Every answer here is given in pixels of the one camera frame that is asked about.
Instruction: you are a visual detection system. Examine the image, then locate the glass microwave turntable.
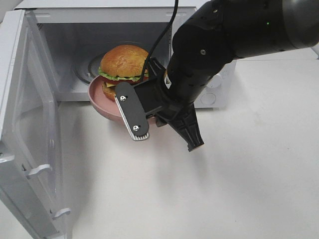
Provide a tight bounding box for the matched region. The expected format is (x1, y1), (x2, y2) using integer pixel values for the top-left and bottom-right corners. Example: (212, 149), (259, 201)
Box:
(73, 51), (104, 84)

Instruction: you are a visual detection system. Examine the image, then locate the white microwave oven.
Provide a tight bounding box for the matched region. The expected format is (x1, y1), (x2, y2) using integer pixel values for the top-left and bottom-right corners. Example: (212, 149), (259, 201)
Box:
(13, 0), (249, 112)

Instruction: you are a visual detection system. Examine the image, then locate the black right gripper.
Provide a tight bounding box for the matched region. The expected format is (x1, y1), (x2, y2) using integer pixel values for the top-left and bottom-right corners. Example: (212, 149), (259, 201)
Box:
(134, 57), (204, 152)

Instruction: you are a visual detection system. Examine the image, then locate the round microwave door button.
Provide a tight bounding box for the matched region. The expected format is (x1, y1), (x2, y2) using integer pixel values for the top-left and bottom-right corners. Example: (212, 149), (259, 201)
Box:
(200, 93), (216, 105)

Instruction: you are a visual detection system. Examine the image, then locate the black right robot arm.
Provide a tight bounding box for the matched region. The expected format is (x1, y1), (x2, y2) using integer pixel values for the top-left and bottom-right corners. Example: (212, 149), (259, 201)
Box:
(135, 0), (319, 150)

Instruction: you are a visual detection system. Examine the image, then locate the white lower microwave knob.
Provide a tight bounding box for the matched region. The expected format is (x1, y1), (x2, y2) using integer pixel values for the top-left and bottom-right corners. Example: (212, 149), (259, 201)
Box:
(207, 74), (222, 89)

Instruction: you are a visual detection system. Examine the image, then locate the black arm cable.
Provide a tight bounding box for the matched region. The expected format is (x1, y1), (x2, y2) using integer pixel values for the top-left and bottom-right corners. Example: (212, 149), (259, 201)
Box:
(139, 0), (179, 84)

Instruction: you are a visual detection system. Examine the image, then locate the white microwave door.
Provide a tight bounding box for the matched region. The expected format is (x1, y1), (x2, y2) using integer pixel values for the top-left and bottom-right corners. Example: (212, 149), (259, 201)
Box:
(0, 10), (71, 239)

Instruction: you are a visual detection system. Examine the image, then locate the pink round plate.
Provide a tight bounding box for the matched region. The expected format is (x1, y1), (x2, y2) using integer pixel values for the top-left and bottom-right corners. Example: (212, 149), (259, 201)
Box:
(88, 76), (124, 125)

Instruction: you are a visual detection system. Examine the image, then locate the burger with lettuce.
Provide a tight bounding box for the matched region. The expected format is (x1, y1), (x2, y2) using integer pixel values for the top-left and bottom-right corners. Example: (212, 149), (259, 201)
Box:
(98, 44), (149, 101)

